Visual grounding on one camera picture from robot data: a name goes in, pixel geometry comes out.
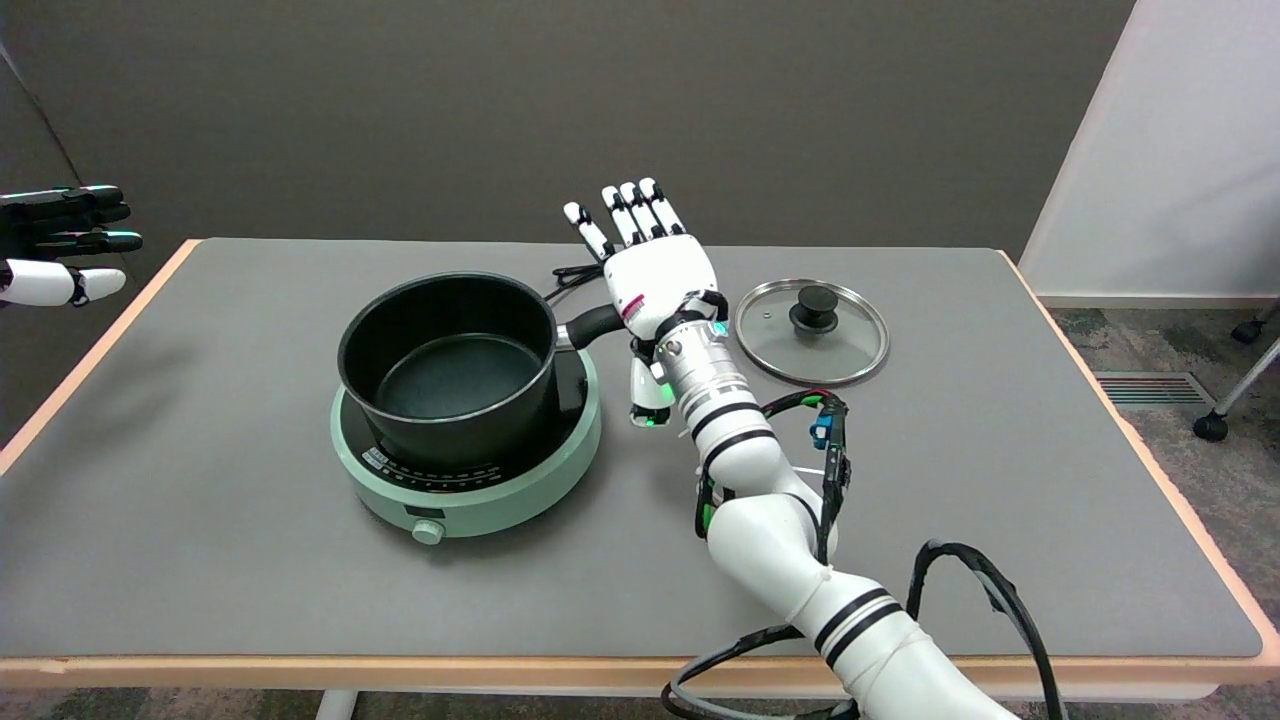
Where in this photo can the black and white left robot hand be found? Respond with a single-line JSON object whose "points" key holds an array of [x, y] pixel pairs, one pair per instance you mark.
{"points": [[50, 283]]}

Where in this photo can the white table leg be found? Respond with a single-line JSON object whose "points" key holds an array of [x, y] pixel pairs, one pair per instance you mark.
{"points": [[337, 706]]}

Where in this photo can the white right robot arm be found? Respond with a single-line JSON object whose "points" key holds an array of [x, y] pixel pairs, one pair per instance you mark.
{"points": [[770, 540]]}

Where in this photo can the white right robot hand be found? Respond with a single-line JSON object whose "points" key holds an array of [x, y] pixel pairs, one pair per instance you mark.
{"points": [[660, 280]]}

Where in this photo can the floor air vent grille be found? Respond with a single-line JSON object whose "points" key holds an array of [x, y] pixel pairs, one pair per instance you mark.
{"points": [[1152, 389]]}

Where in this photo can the green round induction cooker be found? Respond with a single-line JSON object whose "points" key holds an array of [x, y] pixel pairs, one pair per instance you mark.
{"points": [[505, 495]]}

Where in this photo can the rolling chair base with casters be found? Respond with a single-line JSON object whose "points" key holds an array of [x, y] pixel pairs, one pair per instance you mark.
{"points": [[1212, 425]]}

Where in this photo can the glass pot lid black knob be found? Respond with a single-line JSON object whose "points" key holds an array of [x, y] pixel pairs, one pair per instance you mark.
{"points": [[790, 352]]}

